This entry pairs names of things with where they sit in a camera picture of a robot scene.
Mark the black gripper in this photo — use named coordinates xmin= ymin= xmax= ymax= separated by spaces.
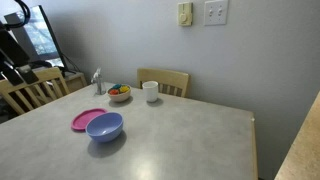
xmin=0 ymin=21 xmax=39 ymax=86

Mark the pink round plastic lid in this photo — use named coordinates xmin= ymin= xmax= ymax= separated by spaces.
xmin=70 ymin=107 xmax=109 ymax=132

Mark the blue plastic bowl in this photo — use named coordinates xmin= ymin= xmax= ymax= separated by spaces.
xmin=85 ymin=111 xmax=125 ymax=144

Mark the beige bowl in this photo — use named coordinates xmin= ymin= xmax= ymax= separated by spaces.
xmin=107 ymin=83 xmax=132 ymax=103

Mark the wooden chair with slatted backrest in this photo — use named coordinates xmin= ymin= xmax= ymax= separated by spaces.
xmin=0 ymin=66 xmax=71 ymax=116

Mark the small wooden side table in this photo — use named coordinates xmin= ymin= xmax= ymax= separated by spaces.
xmin=62 ymin=71 xmax=88 ymax=94

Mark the clear glass jar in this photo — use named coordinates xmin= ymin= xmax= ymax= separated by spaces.
xmin=95 ymin=78 xmax=107 ymax=96

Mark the yellow toy piece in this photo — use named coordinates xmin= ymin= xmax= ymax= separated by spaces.
xmin=118 ymin=85 xmax=131 ymax=94

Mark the white cup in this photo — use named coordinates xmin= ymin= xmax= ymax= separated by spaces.
xmin=142 ymin=80 xmax=160 ymax=103

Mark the wooden chair with solid backrest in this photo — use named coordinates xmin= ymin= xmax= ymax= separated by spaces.
xmin=136 ymin=67 xmax=191 ymax=98

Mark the beige countertop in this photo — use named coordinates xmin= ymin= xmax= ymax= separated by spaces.
xmin=274 ymin=91 xmax=320 ymax=180

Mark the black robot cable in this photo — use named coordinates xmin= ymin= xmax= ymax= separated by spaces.
xmin=12 ymin=0 xmax=32 ymax=30

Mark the beige wall thermostat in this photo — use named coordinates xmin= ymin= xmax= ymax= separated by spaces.
xmin=177 ymin=1 xmax=194 ymax=27

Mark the white light switch plate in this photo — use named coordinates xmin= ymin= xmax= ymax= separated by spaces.
xmin=203 ymin=0 xmax=229 ymax=27

